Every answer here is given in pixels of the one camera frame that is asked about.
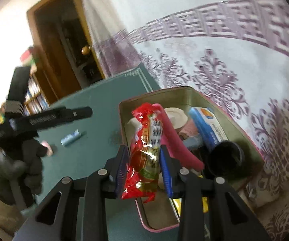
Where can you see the red cardboard box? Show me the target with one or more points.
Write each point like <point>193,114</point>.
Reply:
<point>25,55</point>

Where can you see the pink hair clip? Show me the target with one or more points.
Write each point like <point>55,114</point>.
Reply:
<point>179,143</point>

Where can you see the white purple patterned curtain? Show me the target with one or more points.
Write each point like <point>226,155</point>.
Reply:
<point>184,0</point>

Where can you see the green covered desktop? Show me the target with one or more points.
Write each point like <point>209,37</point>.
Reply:
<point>89,135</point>

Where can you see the person's left hand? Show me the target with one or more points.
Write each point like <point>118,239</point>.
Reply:
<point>31,158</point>

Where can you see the pink cookie tin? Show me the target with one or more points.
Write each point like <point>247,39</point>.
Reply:
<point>209,100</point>

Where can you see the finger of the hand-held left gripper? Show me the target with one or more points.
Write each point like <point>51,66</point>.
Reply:
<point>81,112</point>

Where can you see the black hair dryer nozzle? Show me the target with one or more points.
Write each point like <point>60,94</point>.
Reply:
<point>224,159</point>

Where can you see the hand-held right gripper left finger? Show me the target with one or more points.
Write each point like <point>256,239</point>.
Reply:
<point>121,170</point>

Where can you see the yellow-green medicine box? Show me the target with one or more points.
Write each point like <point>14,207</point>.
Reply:
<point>205,204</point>

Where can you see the wooden door frame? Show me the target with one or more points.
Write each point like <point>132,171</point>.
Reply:
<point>56,65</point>

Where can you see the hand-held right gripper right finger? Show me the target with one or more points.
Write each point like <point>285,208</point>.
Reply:
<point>165,173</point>

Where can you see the wooden door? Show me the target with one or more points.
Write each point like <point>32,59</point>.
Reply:
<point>84,25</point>

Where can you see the red snack packet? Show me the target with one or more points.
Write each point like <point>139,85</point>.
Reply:
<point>144,143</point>

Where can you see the brass door knob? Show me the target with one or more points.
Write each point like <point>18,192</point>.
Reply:
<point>85,50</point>

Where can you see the blue white carton box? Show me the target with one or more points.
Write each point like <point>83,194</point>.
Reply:
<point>207,125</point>

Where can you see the white plastic lid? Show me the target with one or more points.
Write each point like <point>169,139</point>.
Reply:
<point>175,116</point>

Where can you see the pink hair roller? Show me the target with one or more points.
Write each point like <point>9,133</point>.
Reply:
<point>189,129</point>
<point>48,148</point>

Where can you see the wooden bookshelf with books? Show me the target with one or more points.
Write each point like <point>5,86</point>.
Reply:
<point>35,100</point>

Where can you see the light blue tube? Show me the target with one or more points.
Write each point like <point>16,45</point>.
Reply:
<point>70,138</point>

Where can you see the green cardboard box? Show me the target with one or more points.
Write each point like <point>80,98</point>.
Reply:
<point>33,60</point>

